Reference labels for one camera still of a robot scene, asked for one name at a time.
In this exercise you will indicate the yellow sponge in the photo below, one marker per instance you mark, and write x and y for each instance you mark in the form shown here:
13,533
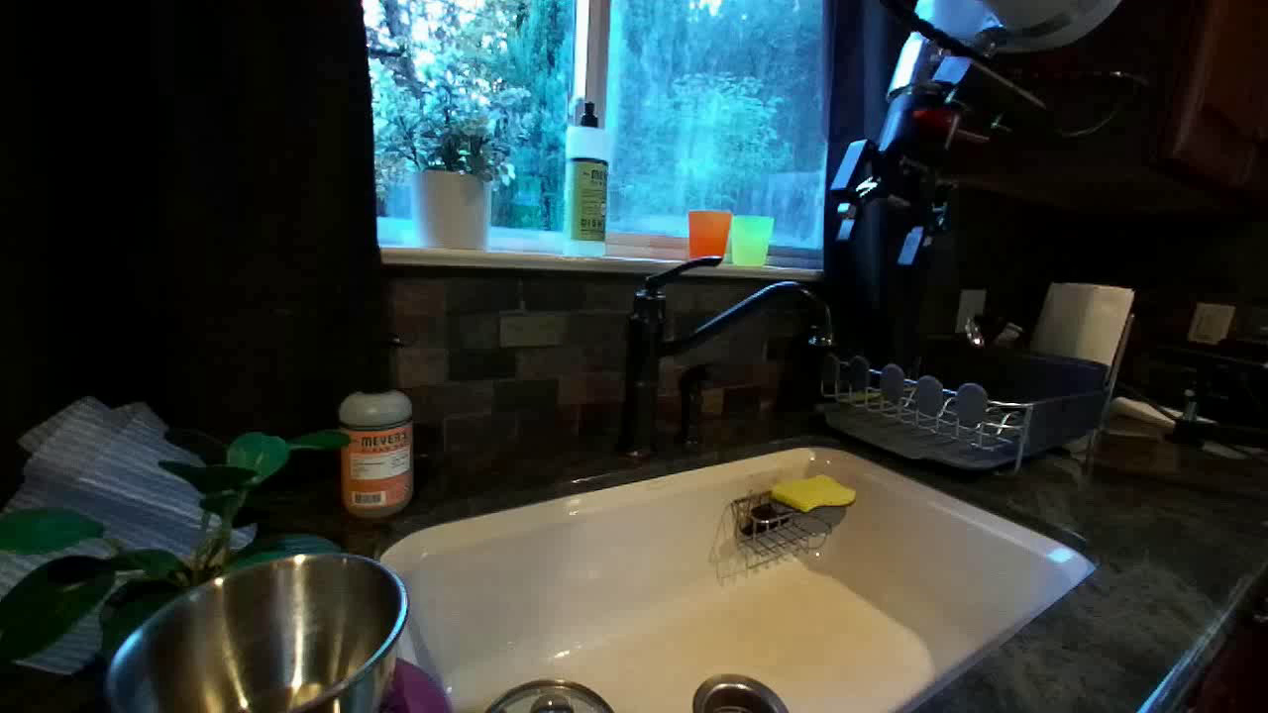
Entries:
815,495

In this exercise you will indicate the metal sink strainer lid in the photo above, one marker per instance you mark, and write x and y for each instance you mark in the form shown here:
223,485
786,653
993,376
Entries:
547,699

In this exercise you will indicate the metal sink drain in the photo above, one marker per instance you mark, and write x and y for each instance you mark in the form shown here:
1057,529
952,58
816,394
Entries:
738,695

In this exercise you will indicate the stainless steel bowl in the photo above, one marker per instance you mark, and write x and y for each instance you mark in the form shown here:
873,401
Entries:
261,648

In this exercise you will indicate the plant in white pot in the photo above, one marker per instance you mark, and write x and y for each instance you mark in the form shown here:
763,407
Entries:
454,212

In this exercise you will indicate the green leafy houseplant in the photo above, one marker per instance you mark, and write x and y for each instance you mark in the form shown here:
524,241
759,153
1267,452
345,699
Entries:
259,456

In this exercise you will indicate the white ceramic sink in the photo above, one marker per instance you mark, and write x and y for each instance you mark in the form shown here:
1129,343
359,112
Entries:
594,580

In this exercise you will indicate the soap bottle with green label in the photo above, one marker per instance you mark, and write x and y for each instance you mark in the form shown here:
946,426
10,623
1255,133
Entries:
588,184

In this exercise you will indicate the white striped cloth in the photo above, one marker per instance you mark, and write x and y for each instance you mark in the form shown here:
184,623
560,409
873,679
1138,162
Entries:
106,471

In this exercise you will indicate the orange-lidded spice jar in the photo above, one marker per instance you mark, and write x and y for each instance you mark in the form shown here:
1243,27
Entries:
378,460

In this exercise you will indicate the dark bronze faucet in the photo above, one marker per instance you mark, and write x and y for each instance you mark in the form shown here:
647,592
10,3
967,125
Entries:
642,360

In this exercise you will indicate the green plastic cup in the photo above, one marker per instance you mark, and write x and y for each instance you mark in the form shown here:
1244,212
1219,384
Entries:
751,244

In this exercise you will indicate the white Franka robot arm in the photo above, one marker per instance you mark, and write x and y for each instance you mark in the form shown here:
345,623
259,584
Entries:
1043,19

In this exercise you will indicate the brown wooden cabinet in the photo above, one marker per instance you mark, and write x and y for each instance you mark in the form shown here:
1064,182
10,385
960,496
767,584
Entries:
1222,95

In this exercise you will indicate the white window frame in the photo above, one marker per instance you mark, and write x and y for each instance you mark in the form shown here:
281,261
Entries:
594,54

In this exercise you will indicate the purple plastic item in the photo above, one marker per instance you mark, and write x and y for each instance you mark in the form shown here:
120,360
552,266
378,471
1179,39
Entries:
416,691

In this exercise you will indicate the orange plastic cup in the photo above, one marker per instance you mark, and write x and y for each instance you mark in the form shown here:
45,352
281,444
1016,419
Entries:
708,236

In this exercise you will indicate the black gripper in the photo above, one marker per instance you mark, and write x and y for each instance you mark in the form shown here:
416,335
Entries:
923,102

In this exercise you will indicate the white paper towel roll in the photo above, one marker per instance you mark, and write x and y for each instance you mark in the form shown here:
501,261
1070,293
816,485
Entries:
1083,323

